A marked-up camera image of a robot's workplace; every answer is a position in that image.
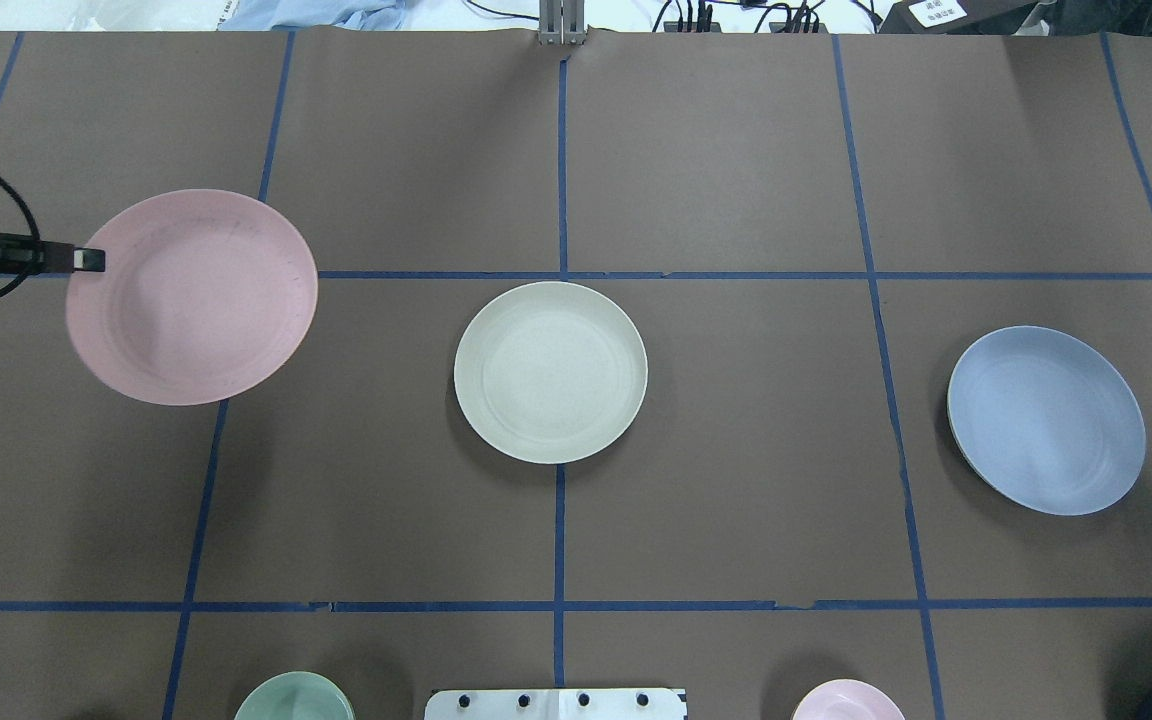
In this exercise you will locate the blue plate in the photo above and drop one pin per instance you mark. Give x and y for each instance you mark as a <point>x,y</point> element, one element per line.
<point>1046,420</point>

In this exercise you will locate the pink plate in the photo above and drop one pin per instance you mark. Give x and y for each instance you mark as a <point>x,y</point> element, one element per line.
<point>204,295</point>

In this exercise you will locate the black box with label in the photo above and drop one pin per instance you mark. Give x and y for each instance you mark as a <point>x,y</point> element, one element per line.
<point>1000,18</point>

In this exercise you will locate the light blue cloth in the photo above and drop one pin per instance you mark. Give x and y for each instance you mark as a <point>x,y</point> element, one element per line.
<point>287,15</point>

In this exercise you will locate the green bowl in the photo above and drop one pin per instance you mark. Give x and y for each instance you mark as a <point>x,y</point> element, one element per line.
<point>296,695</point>

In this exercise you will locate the small pink bowl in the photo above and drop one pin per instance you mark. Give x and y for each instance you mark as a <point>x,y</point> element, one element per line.
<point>846,699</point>

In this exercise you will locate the white cream plate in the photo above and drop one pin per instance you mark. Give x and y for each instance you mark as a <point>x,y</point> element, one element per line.
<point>550,372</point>

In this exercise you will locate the aluminium camera post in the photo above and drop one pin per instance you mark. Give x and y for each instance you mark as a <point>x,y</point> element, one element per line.
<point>562,22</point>

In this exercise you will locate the white metal bracket plate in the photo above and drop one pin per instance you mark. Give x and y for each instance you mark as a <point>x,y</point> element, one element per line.
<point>559,703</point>

